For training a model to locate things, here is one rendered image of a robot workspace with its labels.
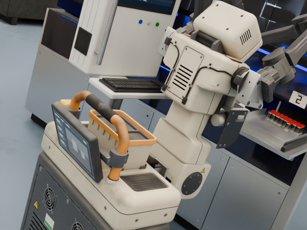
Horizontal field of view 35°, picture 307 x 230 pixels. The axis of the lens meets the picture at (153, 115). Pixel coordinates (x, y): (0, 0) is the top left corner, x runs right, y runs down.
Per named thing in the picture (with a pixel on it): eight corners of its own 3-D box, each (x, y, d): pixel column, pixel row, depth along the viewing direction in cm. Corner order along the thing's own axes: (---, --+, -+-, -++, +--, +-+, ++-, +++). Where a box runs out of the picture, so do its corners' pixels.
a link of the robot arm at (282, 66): (270, 68, 162) (277, 81, 164) (291, 53, 166) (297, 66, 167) (253, 69, 171) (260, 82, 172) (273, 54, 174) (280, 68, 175)
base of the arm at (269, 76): (241, 70, 164) (268, 84, 156) (258, 58, 167) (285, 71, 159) (244, 89, 170) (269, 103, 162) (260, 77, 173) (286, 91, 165)
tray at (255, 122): (263, 114, 245) (266, 108, 244) (309, 138, 232) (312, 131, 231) (230, 121, 218) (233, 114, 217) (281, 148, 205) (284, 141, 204)
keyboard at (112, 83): (156, 82, 267) (157, 78, 266) (172, 93, 258) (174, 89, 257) (98, 81, 239) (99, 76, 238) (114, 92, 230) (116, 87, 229)
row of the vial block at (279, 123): (266, 118, 239) (269, 110, 238) (298, 135, 230) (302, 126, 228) (264, 119, 237) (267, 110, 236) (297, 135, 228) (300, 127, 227)
